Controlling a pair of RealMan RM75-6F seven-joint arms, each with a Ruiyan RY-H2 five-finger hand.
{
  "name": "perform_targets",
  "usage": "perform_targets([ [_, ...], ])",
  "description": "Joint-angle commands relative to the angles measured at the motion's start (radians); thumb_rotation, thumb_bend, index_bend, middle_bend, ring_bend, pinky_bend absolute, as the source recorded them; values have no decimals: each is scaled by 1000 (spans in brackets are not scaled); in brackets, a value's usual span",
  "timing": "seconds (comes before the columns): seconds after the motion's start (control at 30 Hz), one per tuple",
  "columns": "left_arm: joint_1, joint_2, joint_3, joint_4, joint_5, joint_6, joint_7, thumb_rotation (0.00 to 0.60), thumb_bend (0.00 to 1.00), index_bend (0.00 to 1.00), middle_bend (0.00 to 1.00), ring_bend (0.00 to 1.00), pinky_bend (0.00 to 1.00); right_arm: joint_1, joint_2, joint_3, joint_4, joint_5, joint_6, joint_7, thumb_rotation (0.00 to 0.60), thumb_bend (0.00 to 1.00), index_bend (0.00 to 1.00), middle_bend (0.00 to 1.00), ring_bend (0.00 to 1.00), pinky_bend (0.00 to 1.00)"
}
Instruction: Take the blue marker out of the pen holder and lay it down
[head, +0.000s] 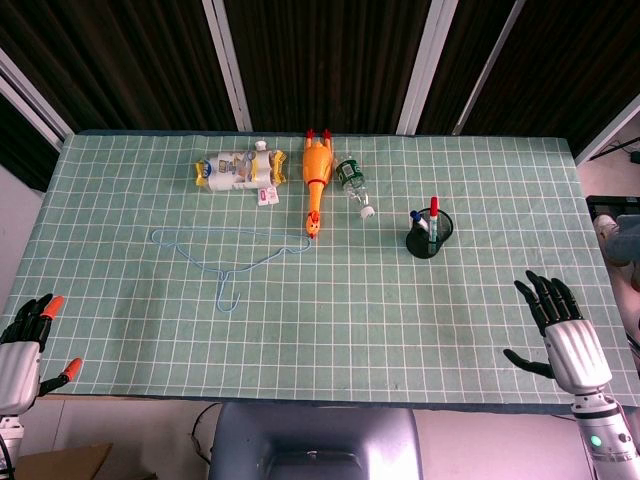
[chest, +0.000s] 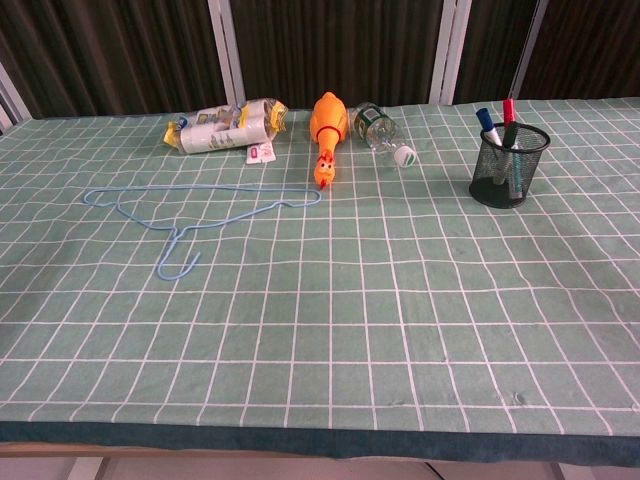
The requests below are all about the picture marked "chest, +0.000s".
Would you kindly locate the blue marker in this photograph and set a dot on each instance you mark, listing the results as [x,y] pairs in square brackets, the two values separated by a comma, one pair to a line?
[484,118]

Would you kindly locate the black mesh pen holder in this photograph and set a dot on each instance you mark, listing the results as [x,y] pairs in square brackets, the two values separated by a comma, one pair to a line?
[530,155]

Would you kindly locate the red marker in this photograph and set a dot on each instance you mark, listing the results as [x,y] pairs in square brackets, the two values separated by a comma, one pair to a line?
[509,111]

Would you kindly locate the green checked tablecloth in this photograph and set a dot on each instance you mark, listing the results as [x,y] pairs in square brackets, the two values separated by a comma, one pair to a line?
[350,300]

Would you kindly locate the small white red card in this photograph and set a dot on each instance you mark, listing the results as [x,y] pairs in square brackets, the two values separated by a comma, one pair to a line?
[260,153]

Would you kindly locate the orange rubber chicken toy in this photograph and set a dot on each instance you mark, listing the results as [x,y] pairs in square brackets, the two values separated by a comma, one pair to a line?
[328,122]

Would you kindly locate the clear plastic water bottle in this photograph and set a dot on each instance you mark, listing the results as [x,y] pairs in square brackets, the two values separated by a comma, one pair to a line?
[380,131]

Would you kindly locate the plastic-wrapped paper roll pack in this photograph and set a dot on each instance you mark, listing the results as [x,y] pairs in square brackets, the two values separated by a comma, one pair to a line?
[220,132]

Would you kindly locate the dark brown slatted curtain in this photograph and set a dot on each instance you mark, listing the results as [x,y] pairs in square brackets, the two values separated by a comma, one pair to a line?
[340,45]

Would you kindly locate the white partition frame post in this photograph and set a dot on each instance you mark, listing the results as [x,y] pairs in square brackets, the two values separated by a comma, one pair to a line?
[450,50]
[227,50]
[10,100]

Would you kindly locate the thin white frame post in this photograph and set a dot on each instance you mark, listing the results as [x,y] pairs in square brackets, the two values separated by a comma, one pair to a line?
[525,55]

